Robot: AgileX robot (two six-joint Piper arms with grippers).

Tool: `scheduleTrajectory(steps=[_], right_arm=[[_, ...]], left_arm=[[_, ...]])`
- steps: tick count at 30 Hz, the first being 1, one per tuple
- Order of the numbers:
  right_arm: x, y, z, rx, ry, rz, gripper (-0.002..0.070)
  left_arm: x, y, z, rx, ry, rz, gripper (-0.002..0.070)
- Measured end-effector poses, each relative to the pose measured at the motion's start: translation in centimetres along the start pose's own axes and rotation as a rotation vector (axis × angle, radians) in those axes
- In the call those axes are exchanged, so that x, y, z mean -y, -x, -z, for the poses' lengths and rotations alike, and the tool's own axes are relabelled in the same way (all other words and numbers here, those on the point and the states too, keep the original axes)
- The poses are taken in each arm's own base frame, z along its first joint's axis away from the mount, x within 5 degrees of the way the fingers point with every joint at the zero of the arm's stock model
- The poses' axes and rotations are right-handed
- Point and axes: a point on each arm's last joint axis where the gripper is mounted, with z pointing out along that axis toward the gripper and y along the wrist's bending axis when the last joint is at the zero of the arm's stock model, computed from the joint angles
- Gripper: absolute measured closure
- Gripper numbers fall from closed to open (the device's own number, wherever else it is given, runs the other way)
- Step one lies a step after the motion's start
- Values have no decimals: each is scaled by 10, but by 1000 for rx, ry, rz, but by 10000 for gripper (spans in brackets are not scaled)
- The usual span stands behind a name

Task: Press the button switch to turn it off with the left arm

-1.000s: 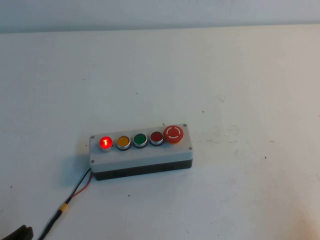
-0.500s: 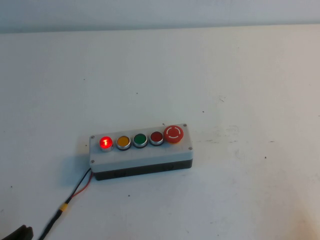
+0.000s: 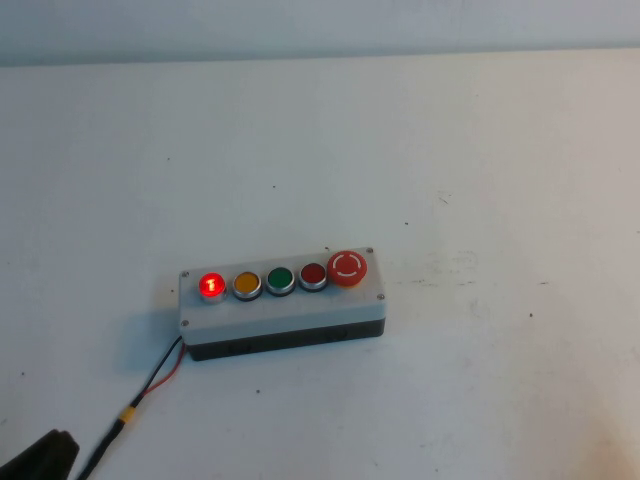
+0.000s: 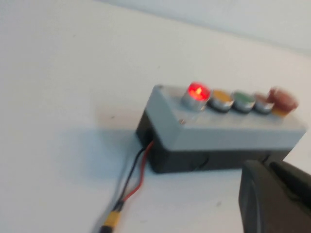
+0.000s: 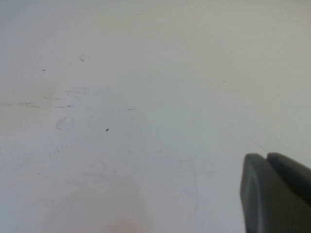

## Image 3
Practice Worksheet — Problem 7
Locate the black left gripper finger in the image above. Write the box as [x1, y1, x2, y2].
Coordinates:
[0, 428, 60, 480]
[34, 430, 82, 480]

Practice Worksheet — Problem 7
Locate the illuminated red push button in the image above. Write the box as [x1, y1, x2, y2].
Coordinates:
[198, 271, 228, 305]

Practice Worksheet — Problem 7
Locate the yellow push button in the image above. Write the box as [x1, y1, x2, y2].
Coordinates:
[232, 270, 263, 303]

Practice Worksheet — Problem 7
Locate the grey black button control box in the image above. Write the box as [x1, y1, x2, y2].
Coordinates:
[178, 247, 389, 363]

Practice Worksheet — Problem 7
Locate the green push button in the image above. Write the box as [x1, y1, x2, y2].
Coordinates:
[264, 266, 296, 298]

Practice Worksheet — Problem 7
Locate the dark red push button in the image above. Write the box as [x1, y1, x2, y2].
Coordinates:
[298, 262, 329, 294]

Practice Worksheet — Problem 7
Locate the red mushroom emergency stop button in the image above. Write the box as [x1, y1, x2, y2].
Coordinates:
[326, 249, 371, 291]

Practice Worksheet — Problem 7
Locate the black cable with yellow connector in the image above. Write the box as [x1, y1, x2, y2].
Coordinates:
[73, 390, 147, 480]

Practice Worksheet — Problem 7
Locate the thin red wire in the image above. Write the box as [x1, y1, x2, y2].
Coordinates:
[141, 360, 191, 396]

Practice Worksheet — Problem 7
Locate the thin black wire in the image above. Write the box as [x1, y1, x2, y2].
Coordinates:
[133, 335, 185, 399]

